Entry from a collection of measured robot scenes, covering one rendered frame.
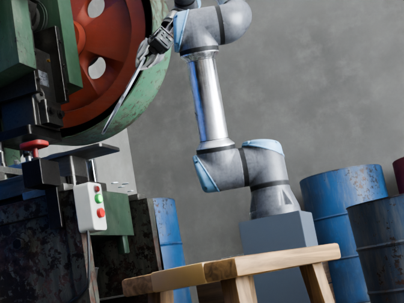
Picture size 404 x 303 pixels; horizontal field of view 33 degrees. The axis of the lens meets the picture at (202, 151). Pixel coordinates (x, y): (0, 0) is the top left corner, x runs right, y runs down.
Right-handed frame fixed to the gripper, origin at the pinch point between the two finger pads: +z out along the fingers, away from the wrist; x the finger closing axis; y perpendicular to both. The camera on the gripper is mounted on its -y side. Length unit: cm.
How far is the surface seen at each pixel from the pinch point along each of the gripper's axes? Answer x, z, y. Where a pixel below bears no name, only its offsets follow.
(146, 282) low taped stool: 13, 89, 93
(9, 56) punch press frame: -32.9, 26.0, -4.8
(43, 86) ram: -19.2, 19.4, -18.4
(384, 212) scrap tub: 96, -9, 22
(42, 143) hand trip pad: -9, 50, 17
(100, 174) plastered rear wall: 56, -86, -286
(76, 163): 4.5, 37.0, -9.7
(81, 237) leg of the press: 15, 64, 15
